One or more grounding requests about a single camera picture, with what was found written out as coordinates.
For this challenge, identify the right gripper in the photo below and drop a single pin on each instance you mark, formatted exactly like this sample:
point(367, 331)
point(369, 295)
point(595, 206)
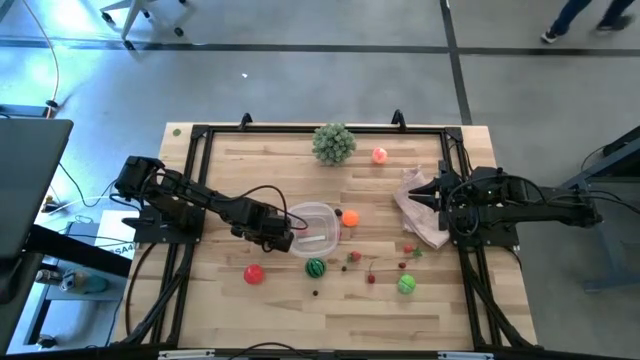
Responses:
point(444, 200)

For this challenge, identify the blue grey metal table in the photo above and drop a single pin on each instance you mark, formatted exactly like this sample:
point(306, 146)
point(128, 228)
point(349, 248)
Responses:
point(615, 165)

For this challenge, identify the person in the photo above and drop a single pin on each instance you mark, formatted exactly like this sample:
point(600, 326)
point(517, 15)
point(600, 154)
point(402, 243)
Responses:
point(565, 17)

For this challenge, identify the black aluminium table frame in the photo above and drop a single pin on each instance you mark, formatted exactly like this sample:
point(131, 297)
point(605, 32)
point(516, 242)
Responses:
point(325, 129)

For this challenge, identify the black frame bracket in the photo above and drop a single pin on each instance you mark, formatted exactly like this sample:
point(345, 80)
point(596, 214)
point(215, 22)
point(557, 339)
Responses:
point(398, 120)
point(245, 121)

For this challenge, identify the white office chair base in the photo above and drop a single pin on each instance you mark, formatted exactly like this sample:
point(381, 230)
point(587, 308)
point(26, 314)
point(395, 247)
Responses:
point(132, 15)

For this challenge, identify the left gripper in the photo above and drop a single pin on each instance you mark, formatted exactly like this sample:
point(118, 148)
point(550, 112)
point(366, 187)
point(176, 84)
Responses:
point(260, 222)

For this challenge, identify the pink orange toy peach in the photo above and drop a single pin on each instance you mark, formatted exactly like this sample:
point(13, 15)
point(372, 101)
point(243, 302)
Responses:
point(379, 155)

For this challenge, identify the clear plastic tupperware container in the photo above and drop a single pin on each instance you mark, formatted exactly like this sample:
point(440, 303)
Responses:
point(320, 217)

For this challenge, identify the beige crumpled cloth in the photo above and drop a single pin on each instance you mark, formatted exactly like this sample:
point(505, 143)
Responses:
point(420, 225)

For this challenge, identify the orange toy fruit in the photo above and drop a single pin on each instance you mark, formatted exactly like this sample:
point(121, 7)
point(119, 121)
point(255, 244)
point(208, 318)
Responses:
point(350, 218)

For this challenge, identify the white paper sheet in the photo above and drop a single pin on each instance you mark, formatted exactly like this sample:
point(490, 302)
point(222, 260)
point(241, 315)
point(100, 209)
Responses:
point(117, 235)

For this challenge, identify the green toy apple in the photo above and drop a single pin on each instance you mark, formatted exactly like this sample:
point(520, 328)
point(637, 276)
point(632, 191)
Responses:
point(406, 284)

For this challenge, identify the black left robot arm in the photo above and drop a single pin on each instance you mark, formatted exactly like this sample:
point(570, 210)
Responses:
point(175, 192)

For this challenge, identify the red toy cherry with stem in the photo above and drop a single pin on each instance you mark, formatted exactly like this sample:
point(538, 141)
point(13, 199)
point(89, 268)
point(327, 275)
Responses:
point(371, 278)

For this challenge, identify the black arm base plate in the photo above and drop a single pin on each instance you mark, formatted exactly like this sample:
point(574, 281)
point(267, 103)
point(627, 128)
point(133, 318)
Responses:
point(150, 232)
point(492, 240)

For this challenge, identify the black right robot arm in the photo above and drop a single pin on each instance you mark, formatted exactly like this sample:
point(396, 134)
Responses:
point(530, 210)

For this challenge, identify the silver metal bracket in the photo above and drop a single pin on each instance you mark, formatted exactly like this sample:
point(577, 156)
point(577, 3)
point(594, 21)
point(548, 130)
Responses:
point(185, 355)
point(465, 356)

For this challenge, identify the potted green succulent plant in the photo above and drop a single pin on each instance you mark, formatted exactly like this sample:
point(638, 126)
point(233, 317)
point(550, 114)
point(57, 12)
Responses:
point(334, 144)

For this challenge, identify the green striped toy watermelon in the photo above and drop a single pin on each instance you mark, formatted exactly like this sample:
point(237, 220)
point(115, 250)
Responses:
point(315, 267)

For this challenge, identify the red toy apple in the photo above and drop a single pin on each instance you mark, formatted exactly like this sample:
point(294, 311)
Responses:
point(254, 274)

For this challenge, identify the dark grey desk panel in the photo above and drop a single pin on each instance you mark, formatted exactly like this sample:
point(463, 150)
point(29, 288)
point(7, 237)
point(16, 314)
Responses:
point(30, 190)

